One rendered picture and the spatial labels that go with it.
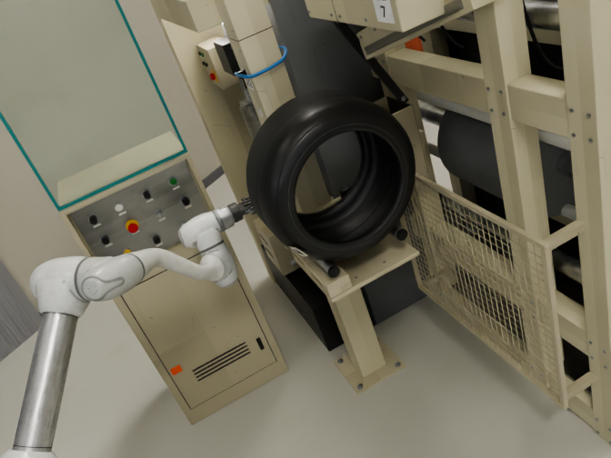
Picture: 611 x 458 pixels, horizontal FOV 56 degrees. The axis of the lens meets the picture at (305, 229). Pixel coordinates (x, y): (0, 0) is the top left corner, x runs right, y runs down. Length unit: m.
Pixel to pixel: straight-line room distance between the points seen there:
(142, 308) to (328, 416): 0.97
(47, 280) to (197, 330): 1.05
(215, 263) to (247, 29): 0.83
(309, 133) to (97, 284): 0.75
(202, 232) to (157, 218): 0.36
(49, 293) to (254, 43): 1.03
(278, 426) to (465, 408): 0.85
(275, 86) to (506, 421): 1.60
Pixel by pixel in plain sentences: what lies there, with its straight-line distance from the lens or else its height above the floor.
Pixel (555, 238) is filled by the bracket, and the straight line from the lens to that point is 1.80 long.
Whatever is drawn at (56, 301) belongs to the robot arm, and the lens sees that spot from 1.83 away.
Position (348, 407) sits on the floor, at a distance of 2.78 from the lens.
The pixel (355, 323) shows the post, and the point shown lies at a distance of 2.66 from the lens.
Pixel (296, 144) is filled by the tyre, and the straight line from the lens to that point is 1.77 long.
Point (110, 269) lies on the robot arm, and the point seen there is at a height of 1.30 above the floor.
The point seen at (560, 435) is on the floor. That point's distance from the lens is 2.55.
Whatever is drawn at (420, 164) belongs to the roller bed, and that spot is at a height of 0.95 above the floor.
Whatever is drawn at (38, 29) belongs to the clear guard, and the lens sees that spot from 2.30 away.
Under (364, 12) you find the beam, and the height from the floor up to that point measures 1.68.
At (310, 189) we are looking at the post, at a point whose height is 1.04.
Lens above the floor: 2.04
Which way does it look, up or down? 30 degrees down
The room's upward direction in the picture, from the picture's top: 21 degrees counter-clockwise
